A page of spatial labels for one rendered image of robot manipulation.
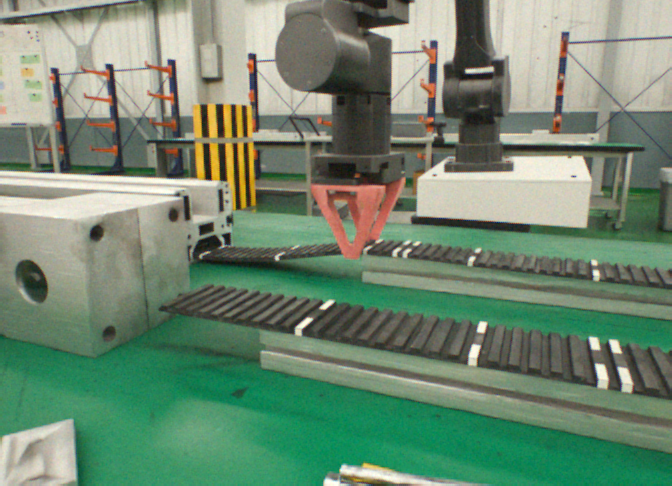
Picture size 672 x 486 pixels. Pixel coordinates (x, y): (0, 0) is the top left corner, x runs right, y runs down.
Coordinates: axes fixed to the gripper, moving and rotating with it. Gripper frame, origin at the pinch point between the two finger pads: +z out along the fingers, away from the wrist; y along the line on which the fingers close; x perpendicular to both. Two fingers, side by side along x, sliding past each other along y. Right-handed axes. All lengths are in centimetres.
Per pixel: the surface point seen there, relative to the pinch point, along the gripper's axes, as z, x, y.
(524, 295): 2.7, 16.0, 2.2
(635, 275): -0.1, 24.2, 2.3
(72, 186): -5.0, -34.1, 4.5
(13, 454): 2.5, -4.7, 33.1
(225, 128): -11, -195, -258
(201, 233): 0.4, -19.8, -0.1
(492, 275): 1.2, 13.2, 2.1
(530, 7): -180, -5, -748
